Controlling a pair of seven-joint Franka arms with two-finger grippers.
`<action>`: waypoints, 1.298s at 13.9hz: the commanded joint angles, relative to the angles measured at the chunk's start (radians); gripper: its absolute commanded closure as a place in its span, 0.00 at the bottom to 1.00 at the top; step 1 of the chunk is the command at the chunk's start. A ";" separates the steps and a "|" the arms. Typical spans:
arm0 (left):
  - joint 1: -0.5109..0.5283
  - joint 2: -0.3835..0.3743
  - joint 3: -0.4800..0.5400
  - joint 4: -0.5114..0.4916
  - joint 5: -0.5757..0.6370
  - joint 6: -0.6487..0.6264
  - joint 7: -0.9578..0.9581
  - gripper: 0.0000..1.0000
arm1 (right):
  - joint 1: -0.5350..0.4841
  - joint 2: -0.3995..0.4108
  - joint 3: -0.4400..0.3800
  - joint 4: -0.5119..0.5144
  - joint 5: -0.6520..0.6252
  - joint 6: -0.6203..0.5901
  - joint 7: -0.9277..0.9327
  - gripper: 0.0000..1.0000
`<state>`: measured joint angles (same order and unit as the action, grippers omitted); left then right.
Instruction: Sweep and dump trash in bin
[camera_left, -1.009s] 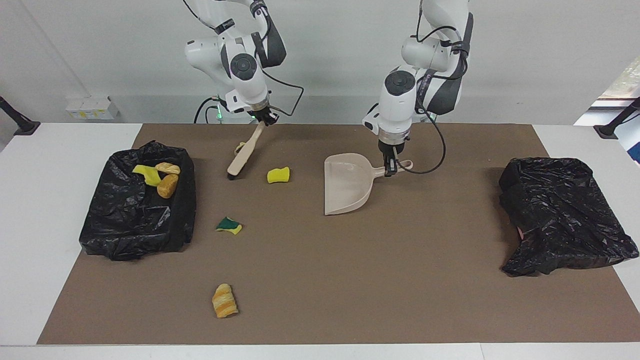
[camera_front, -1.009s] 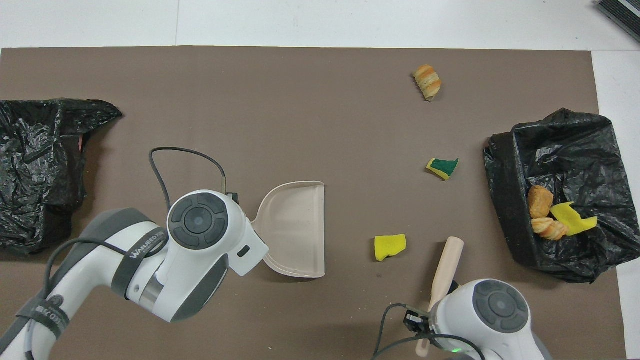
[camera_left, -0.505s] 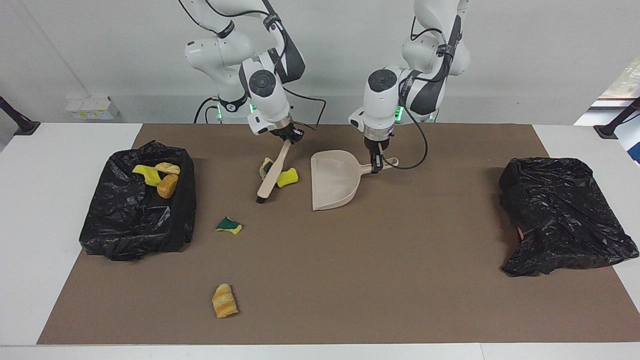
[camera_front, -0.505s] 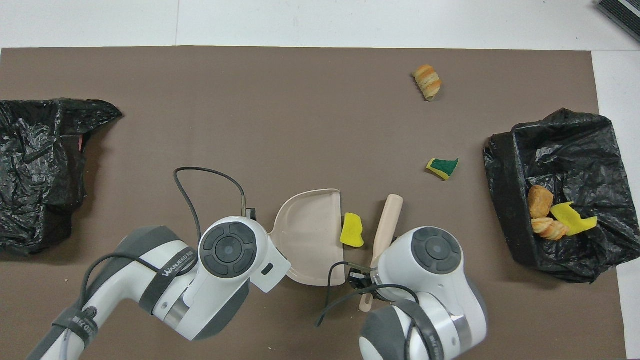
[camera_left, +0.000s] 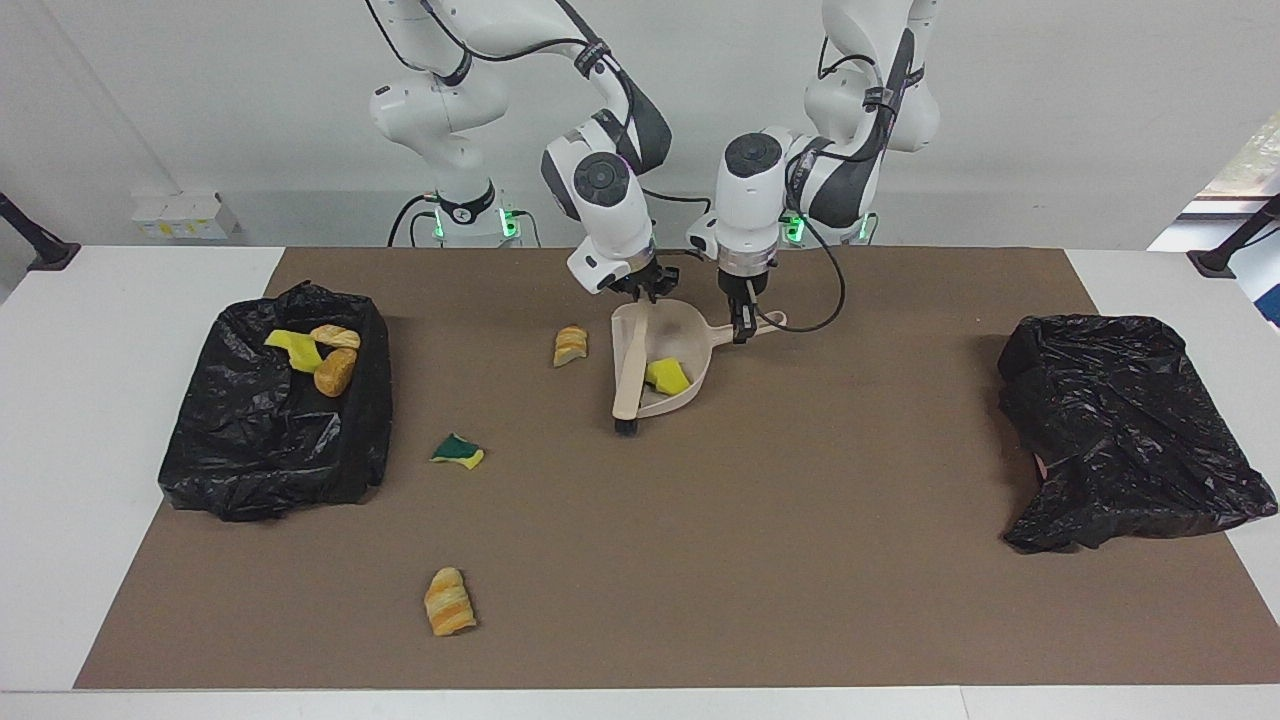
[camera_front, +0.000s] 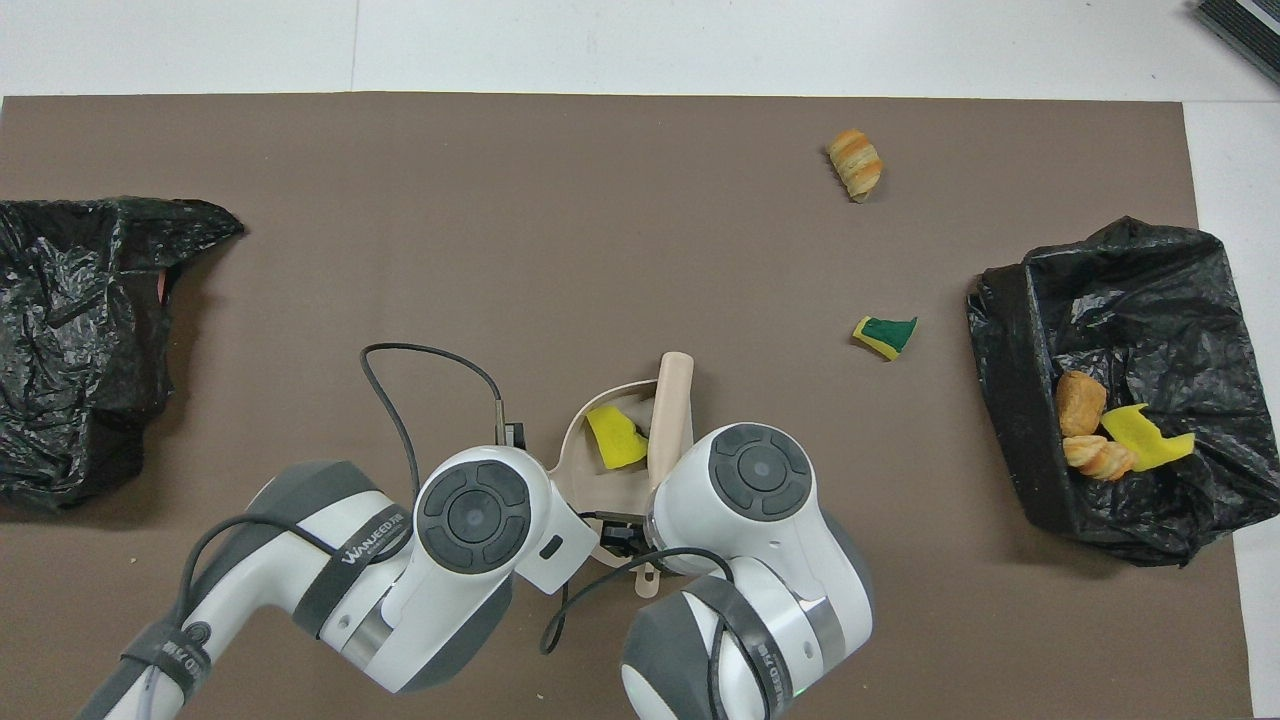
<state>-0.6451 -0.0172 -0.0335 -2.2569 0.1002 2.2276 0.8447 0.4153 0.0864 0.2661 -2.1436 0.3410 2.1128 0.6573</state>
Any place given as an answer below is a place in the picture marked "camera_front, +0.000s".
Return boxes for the brown table mat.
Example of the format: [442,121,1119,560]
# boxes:
[0,92,1256,720]

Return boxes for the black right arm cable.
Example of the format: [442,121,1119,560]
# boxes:
[540,545,741,720]

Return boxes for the green and yellow sponge piece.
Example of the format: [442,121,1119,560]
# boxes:
[852,315,919,362]

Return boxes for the dark ribbed object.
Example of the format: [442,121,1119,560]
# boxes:
[1192,0,1280,86]

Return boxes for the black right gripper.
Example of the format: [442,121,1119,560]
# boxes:
[598,512,653,558]

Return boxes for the yellow sponge block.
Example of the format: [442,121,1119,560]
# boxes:
[585,405,649,469]

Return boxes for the striped orange croissant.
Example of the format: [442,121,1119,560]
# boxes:
[826,128,885,204]

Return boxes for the curved yellow sponge piece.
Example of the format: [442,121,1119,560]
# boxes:
[1100,403,1196,473]

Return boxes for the beige hand brush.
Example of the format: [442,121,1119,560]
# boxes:
[635,351,696,599]

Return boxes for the left black garbage bag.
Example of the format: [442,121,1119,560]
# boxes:
[965,215,1280,569]

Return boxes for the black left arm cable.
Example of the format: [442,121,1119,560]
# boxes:
[120,343,513,720]

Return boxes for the black bag over pink bin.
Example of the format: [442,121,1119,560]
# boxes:
[0,196,246,511]

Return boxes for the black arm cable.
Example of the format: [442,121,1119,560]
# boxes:
[540,545,741,720]
[120,343,513,720]

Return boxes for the beige plastic dustpan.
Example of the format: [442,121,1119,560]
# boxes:
[553,375,701,526]

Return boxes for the pale oval bread piece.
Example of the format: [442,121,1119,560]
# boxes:
[1062,434,1138,483]

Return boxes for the brown bread roll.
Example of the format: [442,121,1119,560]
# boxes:
[1056,370,1109,439]

